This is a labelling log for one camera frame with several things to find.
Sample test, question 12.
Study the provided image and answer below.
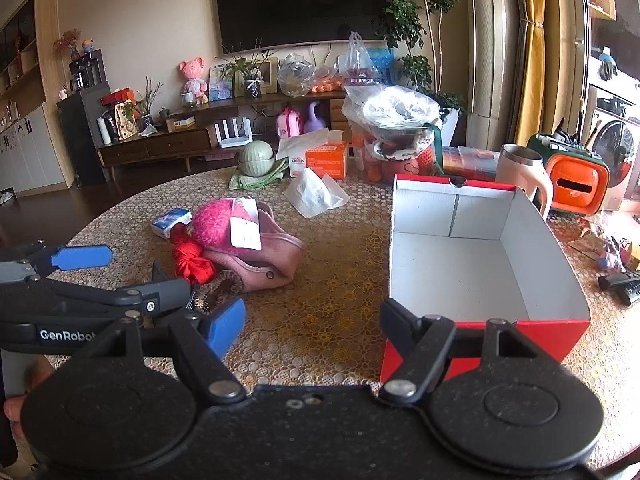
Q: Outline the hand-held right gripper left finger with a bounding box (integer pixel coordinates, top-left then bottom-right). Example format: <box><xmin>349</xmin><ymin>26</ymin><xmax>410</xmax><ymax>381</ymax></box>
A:
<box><xmin>75</xmin><ymin>299</ymin><xmax>247</xmax><ymax>403</ymax></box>

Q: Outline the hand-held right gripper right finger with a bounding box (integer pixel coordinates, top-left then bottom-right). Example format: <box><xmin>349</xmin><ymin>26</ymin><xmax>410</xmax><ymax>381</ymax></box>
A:
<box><xmin>379</xmin><ymin>299</ymin><xmax>551</xmax><ymax>403</ymax></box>

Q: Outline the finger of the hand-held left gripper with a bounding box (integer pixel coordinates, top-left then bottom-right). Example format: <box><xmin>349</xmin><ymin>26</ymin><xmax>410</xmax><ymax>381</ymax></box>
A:
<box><xmin>0</xmin><ymin>242</ymin><xmax>114</xmax><ymax>278</ymax></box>
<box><xmin>25</xmin><ymin>277</ymin><xmax>192</xmax><ymax>318</ymax></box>

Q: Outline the brown scrunchie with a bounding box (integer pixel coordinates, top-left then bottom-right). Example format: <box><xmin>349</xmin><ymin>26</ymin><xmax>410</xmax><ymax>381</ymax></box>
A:
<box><xmin>187</xmin><ymin>270</ymin><xmax>245</xmax><ymax>313</ymax></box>

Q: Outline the red cloth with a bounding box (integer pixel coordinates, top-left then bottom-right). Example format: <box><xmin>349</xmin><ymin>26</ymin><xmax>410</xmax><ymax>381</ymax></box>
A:
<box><xmin>170</xmin><ymin>222</ymin><xmax>218</xmax><ymax>283</ymax></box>

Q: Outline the red and white cardboard box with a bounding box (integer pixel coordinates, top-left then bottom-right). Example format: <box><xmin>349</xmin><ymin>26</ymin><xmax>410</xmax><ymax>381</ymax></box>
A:
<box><xmin>380</xmin><ymin>174</ymin><xmax>592</xmax><ymax>385</ymax></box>

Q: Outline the small blue and white box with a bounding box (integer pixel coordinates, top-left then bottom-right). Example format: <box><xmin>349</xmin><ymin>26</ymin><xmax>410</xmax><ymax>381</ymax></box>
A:
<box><xmin>151</xmin><ymin>208</ymin><xmax>193</xmax><ymax>239</ymax></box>

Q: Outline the pink fluffy plush toy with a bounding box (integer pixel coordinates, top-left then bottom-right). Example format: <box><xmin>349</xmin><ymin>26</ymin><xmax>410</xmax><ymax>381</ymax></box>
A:
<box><xmin>192</xmin><ymin>199</ymin><xmax>262</xmax><ymax>252</ymax></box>

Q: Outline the person's left hand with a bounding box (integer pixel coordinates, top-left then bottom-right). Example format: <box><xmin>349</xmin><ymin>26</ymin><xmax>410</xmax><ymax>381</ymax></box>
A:
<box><xmin>2</xmin><ymin>360</ymin><xmax>55</xmax><ymax>428</ymax></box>

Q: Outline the pink knit hat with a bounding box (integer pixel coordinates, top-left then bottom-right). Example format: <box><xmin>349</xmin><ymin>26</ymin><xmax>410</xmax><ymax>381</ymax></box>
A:
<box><xmin>202</xmin><ymin>202</ymin><xmax>306</xmax><ymax>291</ymax></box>

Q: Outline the black cabinet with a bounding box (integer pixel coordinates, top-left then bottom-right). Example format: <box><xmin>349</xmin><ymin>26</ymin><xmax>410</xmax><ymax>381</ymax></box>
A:
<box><xmin>56</xmin><ymin>91</ymin><xmax>112</xmax><ymax>186</ymax></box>

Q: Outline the dark wooden TV stand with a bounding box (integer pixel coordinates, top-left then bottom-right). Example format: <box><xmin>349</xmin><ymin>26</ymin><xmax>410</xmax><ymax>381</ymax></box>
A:
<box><xmin>95</xmin><ymin>91</ymin><xmax>361</xmax><ymax>181</ymax></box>

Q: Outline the green cloth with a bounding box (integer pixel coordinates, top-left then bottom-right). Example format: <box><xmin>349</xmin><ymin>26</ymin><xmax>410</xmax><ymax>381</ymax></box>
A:
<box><xmin>229</xmin><ymin>159</ymin><xmax>291</xmax><ymax>191</ymax></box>

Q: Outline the white tissue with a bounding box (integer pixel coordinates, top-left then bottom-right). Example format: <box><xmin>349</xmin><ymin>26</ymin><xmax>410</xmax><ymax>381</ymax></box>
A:
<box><xmin>283</xmin><ymin>167</ymin><xmax>351</xmax><ymax>219</ymax></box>

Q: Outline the orange ball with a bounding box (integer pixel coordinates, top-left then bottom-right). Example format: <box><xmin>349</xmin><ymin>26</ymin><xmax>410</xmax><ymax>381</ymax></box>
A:
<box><xmin>360</xmin><ymin>137</ymin><xmax>446</xmax><ymax>183</ymax></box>

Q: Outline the clear plastic storage box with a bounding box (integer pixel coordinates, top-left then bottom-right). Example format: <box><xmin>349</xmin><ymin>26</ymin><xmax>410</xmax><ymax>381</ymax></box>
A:
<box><xmin>442</xmin><ymin>145</ymin><xmax>501</xmax><ymax>183</ymax></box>

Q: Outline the orange tissue box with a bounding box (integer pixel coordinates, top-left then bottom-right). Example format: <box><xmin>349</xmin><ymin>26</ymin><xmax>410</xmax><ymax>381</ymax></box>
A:
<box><xmin>276</xmin><ymin>128</ymin><xmax>349</xmax><ymax>180</ymax></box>

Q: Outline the white router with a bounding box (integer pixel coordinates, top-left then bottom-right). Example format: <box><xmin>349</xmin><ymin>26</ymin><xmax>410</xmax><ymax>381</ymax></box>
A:
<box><xmin>214</xmin><ymin>116</ymin><xmax>253</xmax><ymax>148</ymax></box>

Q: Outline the black coffee machine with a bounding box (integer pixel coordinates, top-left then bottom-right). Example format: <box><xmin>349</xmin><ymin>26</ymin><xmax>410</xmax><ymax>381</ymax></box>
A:
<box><xmin>69</xmin><ymin>50</ymin><xmax>107</xmax><ymax>93</ymax></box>

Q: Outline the cream mug with steel rim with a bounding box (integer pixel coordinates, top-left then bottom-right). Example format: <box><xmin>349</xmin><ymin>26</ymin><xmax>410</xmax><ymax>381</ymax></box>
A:
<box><xmin>495</xmin><ymin>144</ymin><xmax>555</xmax><ymax>220</ymax></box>

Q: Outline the crumpled wrapper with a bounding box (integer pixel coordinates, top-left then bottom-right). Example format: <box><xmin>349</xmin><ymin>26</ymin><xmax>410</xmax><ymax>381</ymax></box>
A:
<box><xmin>569</xmin><ymin>215</ymin><xmax>618</xmax><ymax>261</ymax></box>

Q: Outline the pink plush doll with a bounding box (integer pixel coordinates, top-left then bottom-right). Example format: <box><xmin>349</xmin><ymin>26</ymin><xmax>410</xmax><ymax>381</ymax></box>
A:
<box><xmin>179</xmin><ymin>56</ymin><xmax>209</xmax><ymax>106</ymax></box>

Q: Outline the clear plastic bag bundle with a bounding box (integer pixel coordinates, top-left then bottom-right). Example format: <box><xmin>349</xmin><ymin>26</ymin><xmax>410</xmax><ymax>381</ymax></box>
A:
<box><xmin>343</xmin><ymin>85</ymin><xmax>441</xmax><ymax>143</ymax></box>

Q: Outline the purple toy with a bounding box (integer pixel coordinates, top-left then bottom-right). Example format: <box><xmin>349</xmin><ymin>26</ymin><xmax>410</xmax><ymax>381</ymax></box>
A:
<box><xmin>303</xmin><ymin>101</ymin><xmax>328</xmax><ymax>134</ymax></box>

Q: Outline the orange and green organizer box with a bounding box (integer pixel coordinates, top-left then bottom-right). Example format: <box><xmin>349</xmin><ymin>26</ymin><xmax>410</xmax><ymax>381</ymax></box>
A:
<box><xmin>527</xmin><ymin>132</ymin><xmax>612</xmax><ymax>217</ymax></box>

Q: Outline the black remote control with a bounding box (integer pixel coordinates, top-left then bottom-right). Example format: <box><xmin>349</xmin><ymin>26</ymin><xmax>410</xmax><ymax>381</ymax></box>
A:
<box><xmin>615</xmin><ymin>281</ymin><xmax>640</xmax><ymax>307</ymax></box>
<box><xmin>597</xmin><ymin>271</ymin><xmax>640</xmax><ymax>291</ymax></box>

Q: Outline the small potted grass plant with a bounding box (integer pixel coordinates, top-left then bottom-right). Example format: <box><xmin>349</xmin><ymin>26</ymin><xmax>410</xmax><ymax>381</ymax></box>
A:
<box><xmin>222</xmin><ymin>40</ymin><xmax>273</xmax><ymax>99</ymax></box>

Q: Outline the pile of oranges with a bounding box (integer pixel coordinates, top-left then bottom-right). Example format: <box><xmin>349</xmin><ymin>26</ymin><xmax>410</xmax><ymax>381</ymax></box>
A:
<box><xmin>310</xmin><ymin>77</ymin><xmax>347</xmax><ymax>94</ymax></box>

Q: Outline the crumpled clear plastic bag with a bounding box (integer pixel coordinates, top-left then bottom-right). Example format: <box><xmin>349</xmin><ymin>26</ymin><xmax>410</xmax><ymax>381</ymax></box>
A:
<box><xmin>277</xmin><ymin>54</ymin><xmax>317</xmax><ymax>97</ymax></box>

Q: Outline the beige standing air conditioner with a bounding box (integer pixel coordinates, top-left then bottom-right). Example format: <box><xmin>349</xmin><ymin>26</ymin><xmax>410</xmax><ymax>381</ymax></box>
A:
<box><xmin>465</xmin><ymin>0</ymin><xmax>526</xmax><ymax>148</ymax></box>

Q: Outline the washing machine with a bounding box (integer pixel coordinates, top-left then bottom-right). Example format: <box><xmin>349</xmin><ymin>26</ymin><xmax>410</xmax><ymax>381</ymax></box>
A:
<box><xmin>582</xmin><ymin>80</ymin><xmax>640</xmax><ymax>211</ymax></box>

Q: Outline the yellow curtain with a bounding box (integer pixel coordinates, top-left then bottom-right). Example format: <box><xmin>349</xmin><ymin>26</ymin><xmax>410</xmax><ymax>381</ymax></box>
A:
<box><xmin>515</xmin><ymin>0</ymin><xmax>548</xmax><ymax>146</ymax></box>

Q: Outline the tall green houseplant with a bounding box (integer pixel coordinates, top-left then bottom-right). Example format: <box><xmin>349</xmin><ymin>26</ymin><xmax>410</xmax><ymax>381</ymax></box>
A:
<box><xmin>377</xmin><ymin>0</ymin><xmax>466</xmax><ymax>111</ymax></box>

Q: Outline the black television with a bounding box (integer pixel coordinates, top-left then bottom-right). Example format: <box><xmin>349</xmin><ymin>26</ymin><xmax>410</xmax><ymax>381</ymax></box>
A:
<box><xmin>214</xmin><ymin>0</ymin><xmax>396</xmax><ymax>56</ymax></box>

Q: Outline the white and wood wall cabinet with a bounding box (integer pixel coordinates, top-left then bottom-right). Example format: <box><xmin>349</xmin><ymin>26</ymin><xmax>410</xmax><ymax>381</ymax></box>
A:
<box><xmin>0</xmin><ymin>0</ymin><xmax>68</xmax><ymax>196</ymax></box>

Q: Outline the cream picture frame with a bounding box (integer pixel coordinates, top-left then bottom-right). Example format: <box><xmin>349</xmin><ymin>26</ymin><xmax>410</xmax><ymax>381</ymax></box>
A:
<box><xmin>234</xmin><ymin>56</ymin><xmax>279</xmax><ymax>97</ymax></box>

